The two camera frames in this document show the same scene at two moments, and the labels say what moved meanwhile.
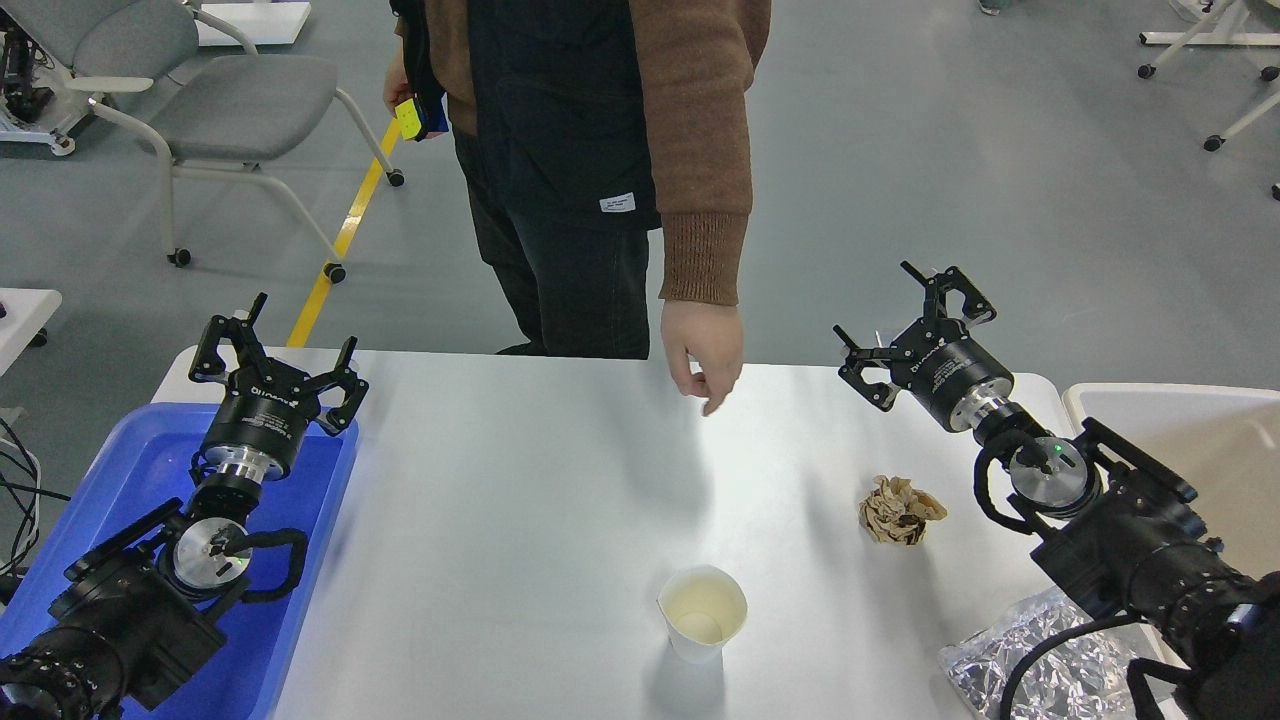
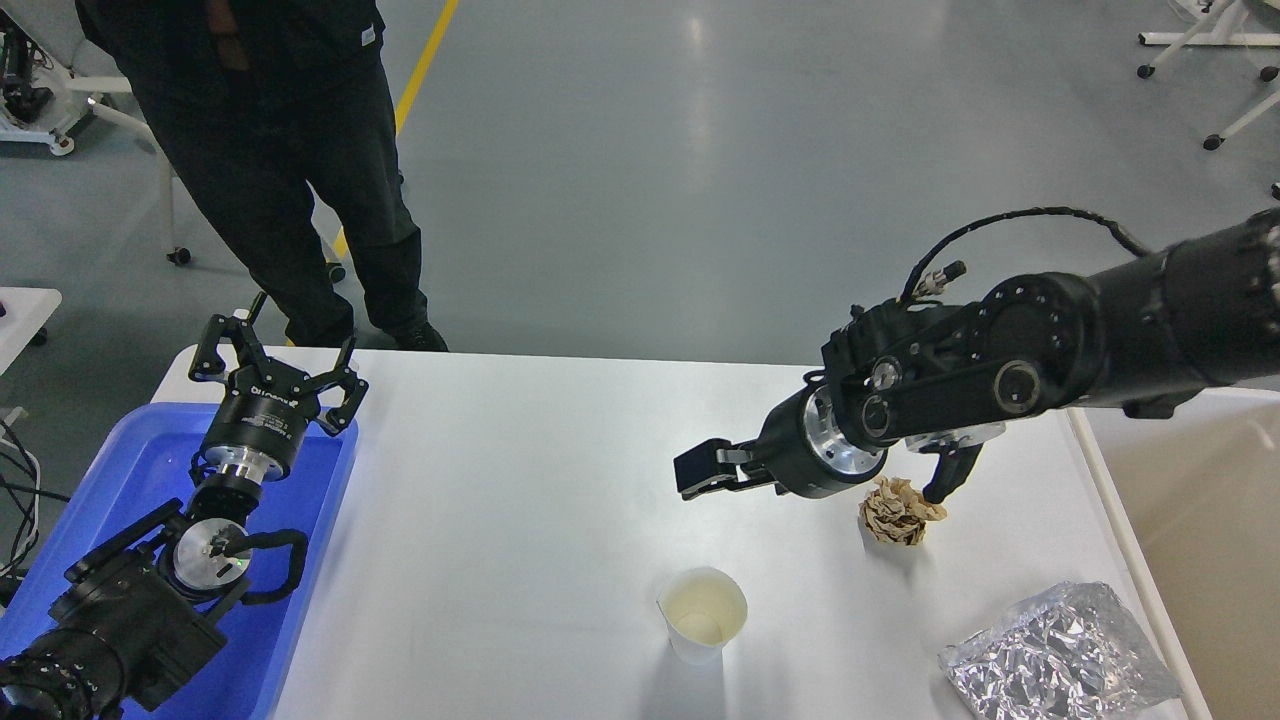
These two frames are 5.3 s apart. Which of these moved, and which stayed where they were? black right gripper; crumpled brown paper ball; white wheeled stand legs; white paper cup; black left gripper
Moved: black right gripper
Stayed: crumpled brown paper ball; black left gripper; white wheeled stand legs; white paper cup
